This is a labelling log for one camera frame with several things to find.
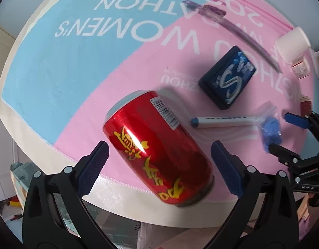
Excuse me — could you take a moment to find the dark blue gum box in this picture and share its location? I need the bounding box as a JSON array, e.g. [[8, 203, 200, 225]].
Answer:
[[198, 45, 256, 111]]

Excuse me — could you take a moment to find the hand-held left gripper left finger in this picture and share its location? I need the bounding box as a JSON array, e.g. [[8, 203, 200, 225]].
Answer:
[[22, 140, 116, 249]]

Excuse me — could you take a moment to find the white paper cup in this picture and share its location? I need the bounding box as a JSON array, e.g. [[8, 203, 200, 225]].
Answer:
[[275, 27, 310, 64]]

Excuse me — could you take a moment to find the plastic bag of blue pieces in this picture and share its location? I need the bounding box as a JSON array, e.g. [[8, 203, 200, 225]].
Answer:
[[254, 101, 283, 153]]

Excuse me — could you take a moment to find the teal plastic bag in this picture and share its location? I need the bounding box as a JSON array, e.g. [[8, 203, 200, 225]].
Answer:
[[10, 162, 33, 187]]

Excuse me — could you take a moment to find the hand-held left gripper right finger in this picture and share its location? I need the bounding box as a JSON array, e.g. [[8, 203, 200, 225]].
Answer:
[[211, 140, 299, 249]]

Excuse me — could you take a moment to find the dark red small box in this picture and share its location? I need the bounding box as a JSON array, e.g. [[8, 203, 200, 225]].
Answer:
[[300, 96, 312, 115]]

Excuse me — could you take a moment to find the pink and blue printed towel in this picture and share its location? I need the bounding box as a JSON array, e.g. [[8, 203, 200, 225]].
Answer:
[[1, 0, 317, 205]]

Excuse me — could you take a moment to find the red drink can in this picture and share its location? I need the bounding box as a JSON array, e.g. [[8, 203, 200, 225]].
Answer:
[[102, 90, 215, 208]]

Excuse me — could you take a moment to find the white marker with blue cap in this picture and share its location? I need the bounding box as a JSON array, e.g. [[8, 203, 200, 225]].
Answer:
[[191, 115, 262, 129]]

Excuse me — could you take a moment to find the purple translucent pen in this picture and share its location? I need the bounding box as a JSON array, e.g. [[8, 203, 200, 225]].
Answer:
[[184, 1, 283, 73]]

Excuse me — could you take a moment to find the small white red-edged box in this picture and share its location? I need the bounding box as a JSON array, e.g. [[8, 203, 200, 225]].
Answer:
[[290, 57, 312, 79]]

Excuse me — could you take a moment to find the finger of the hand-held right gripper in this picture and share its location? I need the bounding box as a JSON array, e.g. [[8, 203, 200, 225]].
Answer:
[[268, 144, 319, 192], [285, 112, 319, 148]]

